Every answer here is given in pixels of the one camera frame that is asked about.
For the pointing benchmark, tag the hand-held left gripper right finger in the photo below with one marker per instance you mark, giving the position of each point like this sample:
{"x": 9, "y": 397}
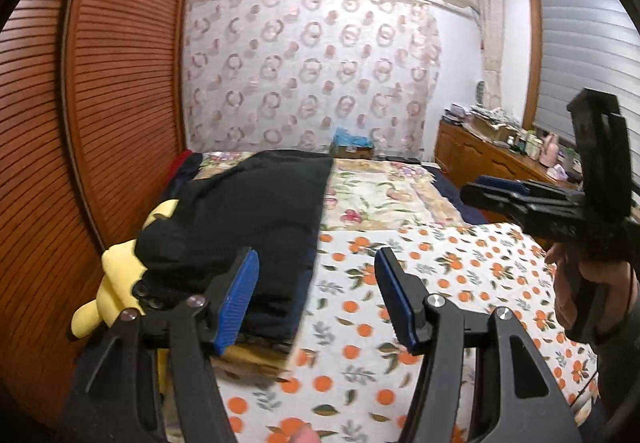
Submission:
{"x": 395, "y": 303}

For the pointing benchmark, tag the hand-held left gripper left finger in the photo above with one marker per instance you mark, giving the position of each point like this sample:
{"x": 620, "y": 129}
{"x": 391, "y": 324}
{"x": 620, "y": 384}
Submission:
{"x": 237, "y": 300}

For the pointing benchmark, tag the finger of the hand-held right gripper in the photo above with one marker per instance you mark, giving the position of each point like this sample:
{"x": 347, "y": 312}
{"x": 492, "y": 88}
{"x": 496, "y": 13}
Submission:
{"x": 500, "y": 204}
{"x": 495, "y": 183}

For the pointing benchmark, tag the black printed t-shirt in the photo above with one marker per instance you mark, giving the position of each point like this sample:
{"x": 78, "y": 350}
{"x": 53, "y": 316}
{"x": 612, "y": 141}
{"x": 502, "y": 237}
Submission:
{"x": 250, "y": 213}

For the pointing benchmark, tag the person's right forearm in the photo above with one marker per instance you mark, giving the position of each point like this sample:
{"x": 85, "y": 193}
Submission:
{"x": 620, "y": 373}

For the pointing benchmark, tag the person's right hand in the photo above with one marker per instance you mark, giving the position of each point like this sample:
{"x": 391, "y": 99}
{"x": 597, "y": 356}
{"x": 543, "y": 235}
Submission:
{"x": 557, "y": 283}

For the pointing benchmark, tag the person's left hand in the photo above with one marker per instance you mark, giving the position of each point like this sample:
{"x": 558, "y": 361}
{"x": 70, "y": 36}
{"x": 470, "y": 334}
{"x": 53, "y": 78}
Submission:
{"x": 304, "y": 437}

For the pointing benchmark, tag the pink tissue pack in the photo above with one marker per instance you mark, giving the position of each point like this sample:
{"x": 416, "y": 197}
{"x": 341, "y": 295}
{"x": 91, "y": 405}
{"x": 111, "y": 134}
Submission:
{"x": 556, "y": 173}

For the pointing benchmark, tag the wooden sideboard cabinet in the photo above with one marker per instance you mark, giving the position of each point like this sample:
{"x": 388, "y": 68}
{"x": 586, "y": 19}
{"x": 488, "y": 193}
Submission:
{"x": 465, "y": 148}

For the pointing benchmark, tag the row of toiletry bottles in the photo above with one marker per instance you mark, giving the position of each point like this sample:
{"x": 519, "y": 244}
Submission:
{"x": 527, "y": 144}

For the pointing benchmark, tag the pink bottle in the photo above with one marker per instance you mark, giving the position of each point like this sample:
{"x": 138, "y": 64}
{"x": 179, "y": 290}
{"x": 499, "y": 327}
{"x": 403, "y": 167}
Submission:
{"x": 550, "y": 148}

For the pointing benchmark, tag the open cardboard box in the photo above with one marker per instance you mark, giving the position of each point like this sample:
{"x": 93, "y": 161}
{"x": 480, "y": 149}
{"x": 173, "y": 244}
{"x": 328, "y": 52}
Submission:
{"x": 495, "y": 129}

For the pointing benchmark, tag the navy blue cushion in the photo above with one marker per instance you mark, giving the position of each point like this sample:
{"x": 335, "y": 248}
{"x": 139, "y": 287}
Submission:
{"x": 287, "y": 323}

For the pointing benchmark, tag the orange-print bedsheet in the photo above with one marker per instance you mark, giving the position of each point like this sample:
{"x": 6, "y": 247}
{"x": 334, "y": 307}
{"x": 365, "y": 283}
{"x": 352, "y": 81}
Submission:
{"x": 450, "y": 263}

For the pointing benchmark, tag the pile of assorted clutter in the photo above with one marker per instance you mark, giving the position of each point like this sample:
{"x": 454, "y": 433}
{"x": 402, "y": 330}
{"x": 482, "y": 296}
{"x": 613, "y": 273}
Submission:
{"x": 480, "y": 113}

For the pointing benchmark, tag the floral blanket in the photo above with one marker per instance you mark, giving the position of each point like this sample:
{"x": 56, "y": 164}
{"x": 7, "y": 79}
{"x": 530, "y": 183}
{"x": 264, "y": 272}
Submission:
{"x": 380, "y": 198}

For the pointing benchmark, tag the grey window blind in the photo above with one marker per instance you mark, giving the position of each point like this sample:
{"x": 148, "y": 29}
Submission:
{"x": 585, "y": 53}

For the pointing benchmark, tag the yellow plush toy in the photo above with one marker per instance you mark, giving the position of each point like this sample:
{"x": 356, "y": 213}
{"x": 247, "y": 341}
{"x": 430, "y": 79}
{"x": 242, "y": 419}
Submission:
{"x": 117, "y": 268}

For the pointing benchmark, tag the beige patterned window curtain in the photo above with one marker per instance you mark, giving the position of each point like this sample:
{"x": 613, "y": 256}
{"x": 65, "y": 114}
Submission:
{"x": 490, "y": 38}

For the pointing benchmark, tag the small cardboard box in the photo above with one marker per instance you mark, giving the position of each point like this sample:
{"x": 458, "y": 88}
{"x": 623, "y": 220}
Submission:
{"x": 352, "y": 153}

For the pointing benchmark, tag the red folded garment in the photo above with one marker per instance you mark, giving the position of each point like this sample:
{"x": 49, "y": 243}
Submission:
{"x": 177, "y": 165}

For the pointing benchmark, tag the light blue cloth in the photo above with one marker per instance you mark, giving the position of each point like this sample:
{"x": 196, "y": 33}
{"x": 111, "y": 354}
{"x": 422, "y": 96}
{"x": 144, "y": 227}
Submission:
{"x": 352, "y": 138}

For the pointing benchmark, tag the circle-print sheer curtain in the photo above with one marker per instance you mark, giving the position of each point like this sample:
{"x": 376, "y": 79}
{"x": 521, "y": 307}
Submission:
{"x": 310, "y": 73}

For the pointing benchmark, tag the wooden louvred wardrobe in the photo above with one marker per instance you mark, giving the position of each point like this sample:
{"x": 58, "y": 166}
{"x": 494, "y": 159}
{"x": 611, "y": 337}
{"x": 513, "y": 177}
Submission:
{"x": 125, "y": 73}

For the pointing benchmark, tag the wooden window frame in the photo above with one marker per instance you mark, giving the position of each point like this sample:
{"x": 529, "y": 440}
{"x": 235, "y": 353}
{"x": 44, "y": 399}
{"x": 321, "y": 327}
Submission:
{"x": 534, "y": 48}

